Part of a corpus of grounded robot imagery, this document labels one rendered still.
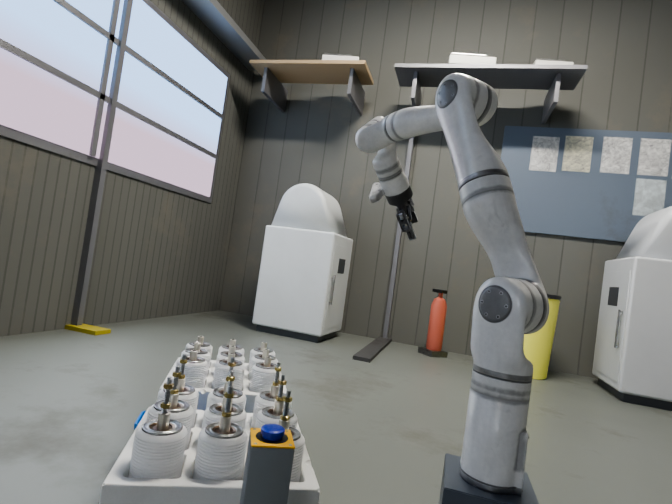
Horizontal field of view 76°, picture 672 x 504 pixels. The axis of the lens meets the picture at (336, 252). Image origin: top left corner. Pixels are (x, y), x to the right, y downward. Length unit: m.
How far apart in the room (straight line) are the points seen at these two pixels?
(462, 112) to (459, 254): 3.15
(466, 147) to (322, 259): 2.60
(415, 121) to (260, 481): 0.78
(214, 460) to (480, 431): 0.49
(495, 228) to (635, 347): 2.66
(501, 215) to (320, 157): 3.62
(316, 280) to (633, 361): 2.18
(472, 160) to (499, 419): 0.44
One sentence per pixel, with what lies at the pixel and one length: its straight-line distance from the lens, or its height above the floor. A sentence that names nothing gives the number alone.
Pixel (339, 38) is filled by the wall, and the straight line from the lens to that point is 4.75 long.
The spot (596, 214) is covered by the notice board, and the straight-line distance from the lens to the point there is 4.14.
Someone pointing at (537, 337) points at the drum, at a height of 0.30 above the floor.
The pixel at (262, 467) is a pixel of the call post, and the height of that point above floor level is 0.28.
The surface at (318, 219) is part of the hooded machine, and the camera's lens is 3.43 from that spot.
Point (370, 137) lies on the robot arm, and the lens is 1.13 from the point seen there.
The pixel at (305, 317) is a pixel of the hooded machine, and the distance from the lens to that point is 3.40.
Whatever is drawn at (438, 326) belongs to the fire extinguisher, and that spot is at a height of 0.24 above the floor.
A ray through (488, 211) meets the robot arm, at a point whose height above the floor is 0.74.
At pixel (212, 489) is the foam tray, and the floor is 0.18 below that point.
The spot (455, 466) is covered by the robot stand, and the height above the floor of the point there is 0.30.
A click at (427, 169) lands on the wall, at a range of 4.10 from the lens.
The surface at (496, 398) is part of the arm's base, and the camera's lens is 0.75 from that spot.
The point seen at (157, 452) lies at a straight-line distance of 0.94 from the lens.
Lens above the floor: 0.61
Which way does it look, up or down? 2 degrees up
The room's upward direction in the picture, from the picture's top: 8 degrees clockwise
